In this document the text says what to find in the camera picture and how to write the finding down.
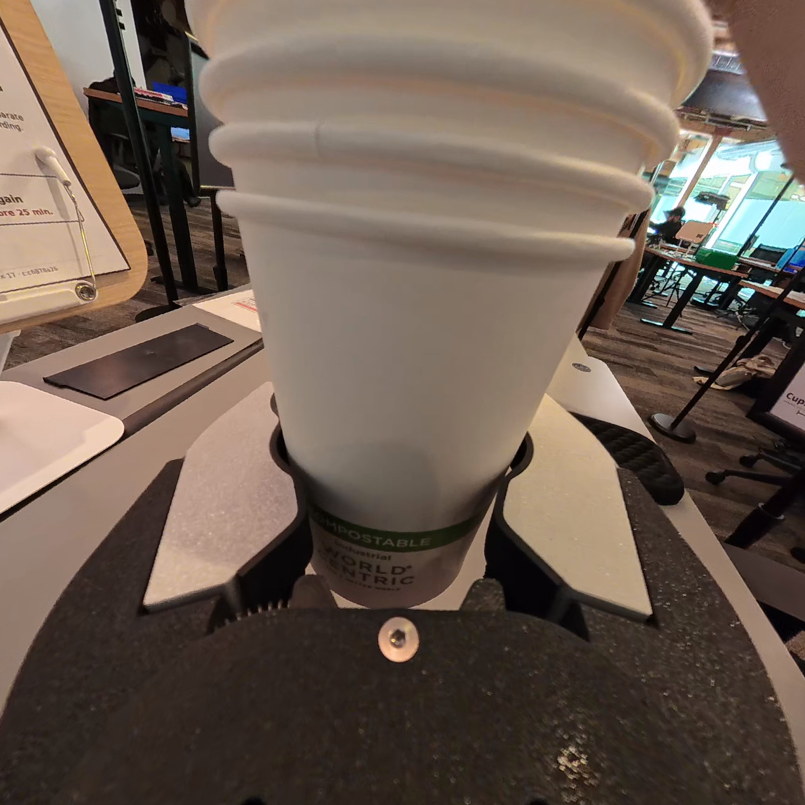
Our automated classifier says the wooden document stand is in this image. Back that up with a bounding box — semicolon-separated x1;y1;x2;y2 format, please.
0;0;150;335

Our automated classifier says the person's right forearm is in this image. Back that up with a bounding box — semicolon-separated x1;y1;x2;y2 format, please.
707;0;805;186

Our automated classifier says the white sign in black frame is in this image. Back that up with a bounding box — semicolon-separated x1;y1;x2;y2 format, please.
747;361;805;436

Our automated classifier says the printed instruction sheet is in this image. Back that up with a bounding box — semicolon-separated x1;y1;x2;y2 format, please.
0;13;131;296

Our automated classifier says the beige bag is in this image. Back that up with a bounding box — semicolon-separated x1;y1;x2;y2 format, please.
692;354;781;392

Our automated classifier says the black sign stand with pole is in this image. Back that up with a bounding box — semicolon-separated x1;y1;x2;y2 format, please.
101;0;183;323

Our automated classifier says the wooden office desk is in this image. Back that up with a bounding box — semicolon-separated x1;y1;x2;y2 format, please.
83;87;190;127

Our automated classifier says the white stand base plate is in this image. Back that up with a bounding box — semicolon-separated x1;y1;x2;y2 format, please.
0;380;125;515

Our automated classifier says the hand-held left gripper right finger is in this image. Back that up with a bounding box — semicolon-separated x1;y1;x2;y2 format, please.
484;395;653;625

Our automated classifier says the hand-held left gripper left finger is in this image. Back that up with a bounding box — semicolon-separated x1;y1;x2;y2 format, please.
142;382;314;614

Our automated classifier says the black stanchion pole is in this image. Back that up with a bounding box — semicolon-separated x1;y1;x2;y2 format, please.
649;236;805;444

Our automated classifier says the paper sheet in plastic sleeve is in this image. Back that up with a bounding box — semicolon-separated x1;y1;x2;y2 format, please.
190;292;262;334

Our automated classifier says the black table cable cover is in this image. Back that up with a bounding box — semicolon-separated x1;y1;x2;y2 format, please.
43;324;235;400

